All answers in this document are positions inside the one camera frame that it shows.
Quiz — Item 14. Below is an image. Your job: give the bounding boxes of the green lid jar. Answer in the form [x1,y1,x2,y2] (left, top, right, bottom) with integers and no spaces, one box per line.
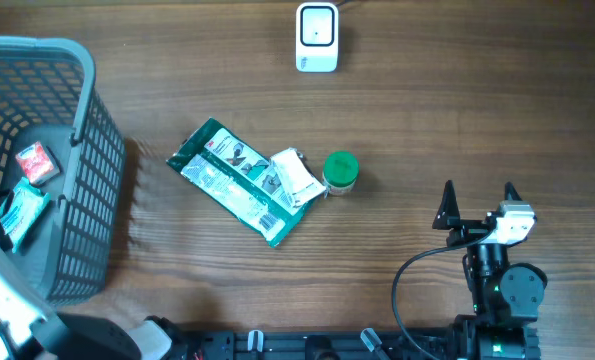
[322,151,359,196]

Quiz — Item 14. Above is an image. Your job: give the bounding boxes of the white small sachet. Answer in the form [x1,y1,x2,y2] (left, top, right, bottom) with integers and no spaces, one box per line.
[271,148,326,208]

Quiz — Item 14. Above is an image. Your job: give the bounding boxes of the green 3M package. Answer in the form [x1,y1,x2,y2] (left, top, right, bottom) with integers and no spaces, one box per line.
[166,118,314,248]

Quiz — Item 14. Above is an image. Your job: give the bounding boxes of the teal tissue pack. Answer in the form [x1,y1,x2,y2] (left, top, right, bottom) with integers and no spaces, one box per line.
[0,177,50,253]

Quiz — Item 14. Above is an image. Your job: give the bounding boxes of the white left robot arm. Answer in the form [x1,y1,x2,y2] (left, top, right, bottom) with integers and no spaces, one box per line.
[0,224,175,360]

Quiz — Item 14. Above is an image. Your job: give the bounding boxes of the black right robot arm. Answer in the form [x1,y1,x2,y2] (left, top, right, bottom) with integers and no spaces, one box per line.
[433,181,548,360]

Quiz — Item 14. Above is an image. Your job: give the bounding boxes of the white barcode scanner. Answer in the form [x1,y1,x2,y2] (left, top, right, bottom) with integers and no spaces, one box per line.
[295,2,340,73]

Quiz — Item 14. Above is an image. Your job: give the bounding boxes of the red small packet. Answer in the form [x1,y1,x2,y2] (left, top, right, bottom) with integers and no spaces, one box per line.
[15,141,61,186]

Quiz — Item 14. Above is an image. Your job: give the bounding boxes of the grey plastic basket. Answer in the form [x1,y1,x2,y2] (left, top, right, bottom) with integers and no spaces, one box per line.
[0,36,126,306]

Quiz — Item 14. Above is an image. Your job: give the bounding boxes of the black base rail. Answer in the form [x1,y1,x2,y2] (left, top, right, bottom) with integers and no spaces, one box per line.
[169,328,466,360]

